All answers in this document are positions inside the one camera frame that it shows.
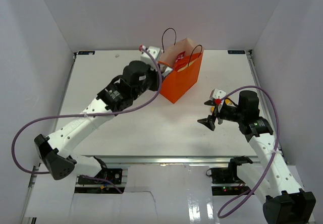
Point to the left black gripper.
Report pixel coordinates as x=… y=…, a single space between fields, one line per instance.
x=155 y=73

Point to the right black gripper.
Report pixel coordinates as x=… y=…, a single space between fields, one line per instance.
x=209 y=121

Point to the yellow snack packet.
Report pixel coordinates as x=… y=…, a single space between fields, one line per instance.
x=227 y=101

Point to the large red chips bag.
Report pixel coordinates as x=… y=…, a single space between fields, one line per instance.
x=183 y=64

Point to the brown chocolate bar wrapper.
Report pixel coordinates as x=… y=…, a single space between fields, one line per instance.
x=166 y=71

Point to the pink candy packet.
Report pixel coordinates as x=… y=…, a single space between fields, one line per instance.
x=180 y=56

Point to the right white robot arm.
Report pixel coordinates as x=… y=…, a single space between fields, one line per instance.
x=283 y=199

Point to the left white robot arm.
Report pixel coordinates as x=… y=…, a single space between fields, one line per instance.
x=56 y=149

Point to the orange paper bag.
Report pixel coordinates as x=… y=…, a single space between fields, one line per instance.
x=176 y=84

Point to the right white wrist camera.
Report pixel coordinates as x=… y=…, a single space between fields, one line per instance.
x=217 y=94

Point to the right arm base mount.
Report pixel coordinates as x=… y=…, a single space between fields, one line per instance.
x=221 y=175

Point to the aluminium table frame rail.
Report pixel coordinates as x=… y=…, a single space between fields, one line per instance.
x=165 y=159

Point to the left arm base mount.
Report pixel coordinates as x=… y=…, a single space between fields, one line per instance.
x=113 y=175

